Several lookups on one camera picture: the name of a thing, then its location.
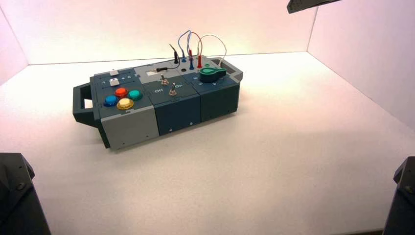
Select yellow round push button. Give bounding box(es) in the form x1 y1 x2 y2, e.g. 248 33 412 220
116 97 135 110

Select blue round push button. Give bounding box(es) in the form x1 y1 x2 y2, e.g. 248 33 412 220
103 94 119 108

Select dark teal grey task box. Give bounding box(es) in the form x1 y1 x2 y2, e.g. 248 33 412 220
72 57 244 150

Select green rotary knob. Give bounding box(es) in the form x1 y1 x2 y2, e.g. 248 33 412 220
199 66 227 83

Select red banana plug cable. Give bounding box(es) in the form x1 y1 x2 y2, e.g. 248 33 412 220
187 31 204 69

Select blue banana plug cable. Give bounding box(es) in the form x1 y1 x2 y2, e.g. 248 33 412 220
177 29 195 71

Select black banana plug cable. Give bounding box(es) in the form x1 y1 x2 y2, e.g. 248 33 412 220
156 43 181 72

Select white banana plug cable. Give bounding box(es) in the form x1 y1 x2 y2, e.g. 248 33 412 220
197 34 228 67

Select black overhead mount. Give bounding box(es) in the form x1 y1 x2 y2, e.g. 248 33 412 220
287 0 343 14

